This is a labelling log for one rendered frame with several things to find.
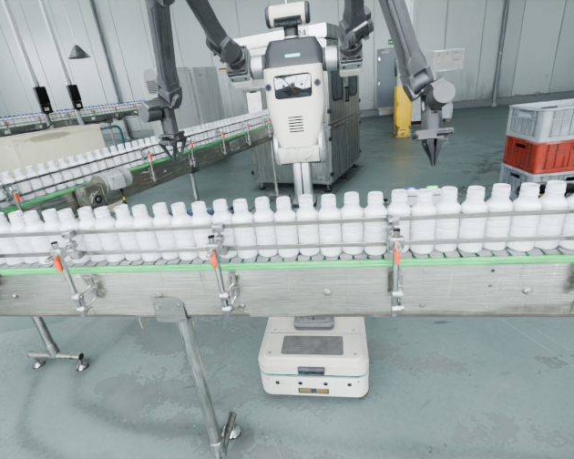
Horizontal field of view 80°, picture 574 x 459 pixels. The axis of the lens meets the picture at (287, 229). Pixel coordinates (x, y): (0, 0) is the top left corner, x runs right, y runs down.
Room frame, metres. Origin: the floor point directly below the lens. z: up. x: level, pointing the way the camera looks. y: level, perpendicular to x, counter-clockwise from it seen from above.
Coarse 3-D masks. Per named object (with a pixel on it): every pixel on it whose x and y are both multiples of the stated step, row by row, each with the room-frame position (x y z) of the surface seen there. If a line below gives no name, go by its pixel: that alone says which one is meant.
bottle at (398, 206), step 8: (392, 192) 0.81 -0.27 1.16; (400, 192) 0.82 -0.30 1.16; (392, 200) 0.81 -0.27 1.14; (400, 200) 0.79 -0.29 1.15; (392, 208) 0.80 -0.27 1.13; (400, 208) 0.79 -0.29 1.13; (408, 208) 0.79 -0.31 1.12; (400, 224) 0.78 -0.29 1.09; (408, 224) 0.79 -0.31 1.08; (400, 232) 0.78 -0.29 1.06; (408, 232) 0.79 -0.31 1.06; (408, 248) 0.79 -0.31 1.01
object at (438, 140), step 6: (420, 132) 0.98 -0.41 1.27; (426, 132) 0.98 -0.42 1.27; (432, 132) 0.97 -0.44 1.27; (420, 138) 0.97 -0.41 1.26; (426, 138) 0.97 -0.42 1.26; (432, 138) 0.98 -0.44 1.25; (438, 138) 0.96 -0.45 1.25; (444, 138) 0.96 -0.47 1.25; (438, 144) 0.96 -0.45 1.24; (438, 150) 0.96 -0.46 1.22
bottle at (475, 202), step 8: (472, 192) 0.76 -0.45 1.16; (480, 192) 0.75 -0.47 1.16; (472, 200) 0.76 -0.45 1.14; (480, 200) 0.75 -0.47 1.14; (464, 208) 0.77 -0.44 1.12; (472, 208) 0.75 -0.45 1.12; (480, 208) 0.75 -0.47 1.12; (464, 224) 0.76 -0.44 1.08; (472, 224) 0.75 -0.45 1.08; (480, 224) 0.74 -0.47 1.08; (464, 232) 0.76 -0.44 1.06; (472, 232) 0.75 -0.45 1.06; (480, 232) 0.74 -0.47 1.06; (464, 248) 0.75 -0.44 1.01; (472, 248) 0.74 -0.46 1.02; (480, 248) 0.75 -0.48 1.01
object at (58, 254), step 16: (224, 240) 0.84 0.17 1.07; (400, 240) 0.70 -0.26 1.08; (64, 256) 0.86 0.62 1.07; (80, 256) 0.92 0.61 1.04; (208, 256) 0.74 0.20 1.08; (64, 272) 0.86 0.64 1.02; (400, 272) 0.75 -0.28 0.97; (224, 288) 0.79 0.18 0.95; (400, 288) 0.72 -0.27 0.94; (80, 304) 0.86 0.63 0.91; (224, 304) 0.78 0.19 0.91; (400, 304) 0.70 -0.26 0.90
